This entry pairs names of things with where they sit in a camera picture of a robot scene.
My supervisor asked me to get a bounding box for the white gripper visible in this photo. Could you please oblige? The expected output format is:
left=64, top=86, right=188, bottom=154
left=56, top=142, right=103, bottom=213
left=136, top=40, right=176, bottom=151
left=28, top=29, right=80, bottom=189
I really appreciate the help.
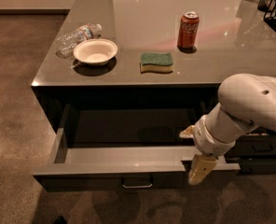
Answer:
left=179, top=116, right=235, bottom=186

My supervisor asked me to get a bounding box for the grey drawer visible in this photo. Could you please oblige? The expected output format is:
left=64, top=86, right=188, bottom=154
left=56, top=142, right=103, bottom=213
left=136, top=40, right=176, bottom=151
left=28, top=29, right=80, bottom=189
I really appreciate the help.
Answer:
left=238, top=159, right=276, bottom=175
left=226, top=134, right=276, bottom=158
left=33, top=103, right=241, bottom=193

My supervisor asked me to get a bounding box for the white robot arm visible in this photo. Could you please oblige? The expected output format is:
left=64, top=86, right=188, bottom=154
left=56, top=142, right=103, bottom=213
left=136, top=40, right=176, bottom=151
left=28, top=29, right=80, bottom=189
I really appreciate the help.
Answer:
left=180, top=74, right=276, bottom=186

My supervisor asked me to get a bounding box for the dark grey drawer cabinet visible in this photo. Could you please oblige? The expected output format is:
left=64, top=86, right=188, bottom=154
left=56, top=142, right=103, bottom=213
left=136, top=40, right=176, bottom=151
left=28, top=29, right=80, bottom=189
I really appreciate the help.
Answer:
left=31, top=0, right=276, bottom=183

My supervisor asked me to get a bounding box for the green yellow sponge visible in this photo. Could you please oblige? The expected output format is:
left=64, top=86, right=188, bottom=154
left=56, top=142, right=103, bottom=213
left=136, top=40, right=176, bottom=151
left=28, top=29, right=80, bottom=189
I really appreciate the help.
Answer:
left=140, top=53, right=173, bottom=74

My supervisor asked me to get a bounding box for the red cola can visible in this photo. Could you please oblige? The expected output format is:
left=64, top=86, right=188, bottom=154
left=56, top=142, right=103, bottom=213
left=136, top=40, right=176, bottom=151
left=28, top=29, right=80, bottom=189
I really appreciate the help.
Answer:
left=177, top=11, right=200, bottom=49

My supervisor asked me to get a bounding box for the white paper bowl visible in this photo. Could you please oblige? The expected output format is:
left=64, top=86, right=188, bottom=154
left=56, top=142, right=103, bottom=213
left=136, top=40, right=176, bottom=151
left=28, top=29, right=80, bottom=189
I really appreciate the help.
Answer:
left=74, top=38, right=117, bottom=66

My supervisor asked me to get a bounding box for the black object on floor bottom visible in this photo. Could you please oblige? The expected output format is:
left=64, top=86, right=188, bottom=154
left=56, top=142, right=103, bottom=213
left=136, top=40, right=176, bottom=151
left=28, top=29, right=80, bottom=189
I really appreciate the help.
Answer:
left=53, top=216, right=67, bottom=224

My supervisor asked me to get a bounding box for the clear plastic water bottle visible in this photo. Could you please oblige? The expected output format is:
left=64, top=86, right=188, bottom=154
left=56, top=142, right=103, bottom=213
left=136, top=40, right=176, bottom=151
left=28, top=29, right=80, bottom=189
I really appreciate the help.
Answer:
left=56, top=23, right=103, bottom=58

